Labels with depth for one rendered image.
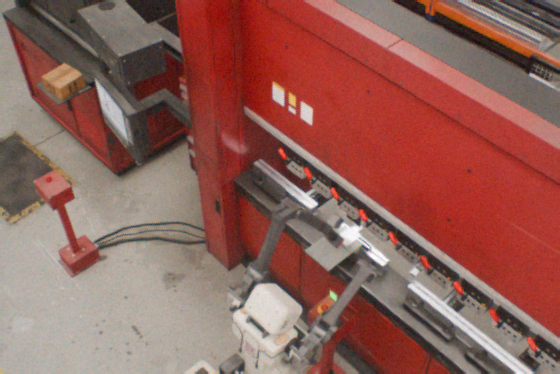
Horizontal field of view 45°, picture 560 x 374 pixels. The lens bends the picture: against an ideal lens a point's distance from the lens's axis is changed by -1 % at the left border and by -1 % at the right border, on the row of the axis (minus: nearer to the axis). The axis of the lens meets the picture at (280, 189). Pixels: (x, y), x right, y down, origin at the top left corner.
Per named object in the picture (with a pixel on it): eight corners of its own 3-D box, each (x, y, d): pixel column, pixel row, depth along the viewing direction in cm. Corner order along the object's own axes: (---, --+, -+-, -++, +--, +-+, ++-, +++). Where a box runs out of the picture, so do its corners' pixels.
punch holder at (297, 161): (285, 166, 385) (285, 145, 372) (296, 159, 388) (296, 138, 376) (303, 180, 377) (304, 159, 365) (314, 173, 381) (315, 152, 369)
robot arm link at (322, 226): (279, 206, 316) (295, 218, 310) (286, 196, 315) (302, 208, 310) (315, 227, 352) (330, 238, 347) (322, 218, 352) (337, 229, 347)
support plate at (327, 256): (304, 251, 367) (304, 250, 366) (338, 226, 379) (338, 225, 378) (328, 271, 358) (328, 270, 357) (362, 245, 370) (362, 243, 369)
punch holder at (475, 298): (455, 298, 324) (462, 278, 312) (466, 288, 328) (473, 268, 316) (481, 318, 317) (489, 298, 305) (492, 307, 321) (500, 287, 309)
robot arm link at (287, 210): (271, 200, 308) (286, 212, 303) (290, 196, 318) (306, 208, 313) (241, 278, 327) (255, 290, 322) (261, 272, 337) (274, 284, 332)
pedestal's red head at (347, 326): (307, 323, 375) (308, 305, 361) (327, 306, 382) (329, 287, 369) (333, 346, 365) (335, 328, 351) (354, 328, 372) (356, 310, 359)
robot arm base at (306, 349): (289, 347, 303) (308, 364, 297) (299, 332, 302) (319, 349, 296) (297, 347, 310) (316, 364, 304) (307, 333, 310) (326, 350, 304)
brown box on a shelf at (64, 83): (35, 85, 465) (31, 71, 456) (68, 69, 477) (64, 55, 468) (58, 105, 450) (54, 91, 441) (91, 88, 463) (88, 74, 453)
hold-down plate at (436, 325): (402, 305, 357) (403, 302, 355) (409, 300, 359) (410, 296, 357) (448, 343, 342) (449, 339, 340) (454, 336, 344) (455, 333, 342)
